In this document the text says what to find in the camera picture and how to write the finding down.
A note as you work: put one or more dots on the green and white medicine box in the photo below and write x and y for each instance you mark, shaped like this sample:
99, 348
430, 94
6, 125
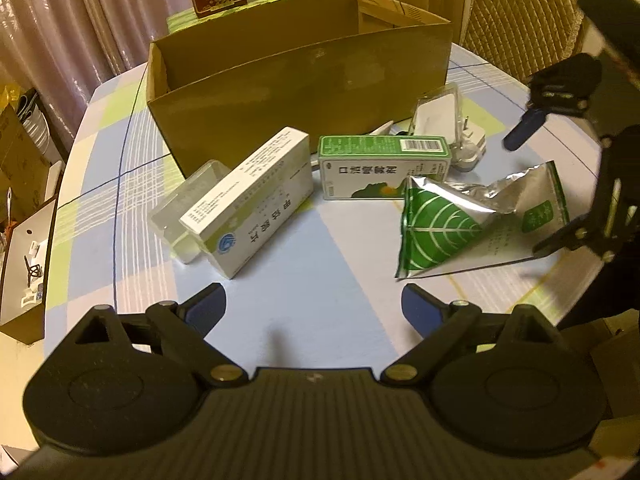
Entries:
360, 177

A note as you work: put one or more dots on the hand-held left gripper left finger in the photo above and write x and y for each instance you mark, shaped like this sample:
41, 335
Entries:
207, 302

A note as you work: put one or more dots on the clear case with white card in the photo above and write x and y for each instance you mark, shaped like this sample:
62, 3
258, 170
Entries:
437, 115

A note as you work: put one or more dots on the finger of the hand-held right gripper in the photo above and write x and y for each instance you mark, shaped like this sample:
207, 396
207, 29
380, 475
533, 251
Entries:
562, 240
522, 127

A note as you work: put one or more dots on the stack of white bowls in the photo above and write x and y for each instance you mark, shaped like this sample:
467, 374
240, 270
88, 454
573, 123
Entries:
35, 120

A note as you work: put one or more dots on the checked tablecloth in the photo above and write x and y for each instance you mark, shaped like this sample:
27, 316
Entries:
310, 280

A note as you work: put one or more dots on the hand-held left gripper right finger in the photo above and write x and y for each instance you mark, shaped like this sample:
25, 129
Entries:
420, 310

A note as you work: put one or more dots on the empty clear plastic case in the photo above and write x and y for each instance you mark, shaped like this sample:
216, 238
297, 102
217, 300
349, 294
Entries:
182, 195

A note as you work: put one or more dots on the pink curtain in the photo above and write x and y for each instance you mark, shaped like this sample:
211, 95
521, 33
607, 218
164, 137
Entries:
75, 20

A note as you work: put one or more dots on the green leaf foil pouch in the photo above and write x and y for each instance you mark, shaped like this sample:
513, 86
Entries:
435, 230

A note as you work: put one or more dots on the brown cardboard box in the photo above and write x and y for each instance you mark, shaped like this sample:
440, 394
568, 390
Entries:
300, 95

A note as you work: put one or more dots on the chair with quilted cushion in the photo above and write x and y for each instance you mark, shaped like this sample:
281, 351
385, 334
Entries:
520, 25

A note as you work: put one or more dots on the open cardboard box with clutter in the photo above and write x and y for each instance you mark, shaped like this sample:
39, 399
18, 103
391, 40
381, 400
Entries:
25, 270

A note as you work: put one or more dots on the white power adapter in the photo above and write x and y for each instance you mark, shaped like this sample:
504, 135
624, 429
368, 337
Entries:
472, 145

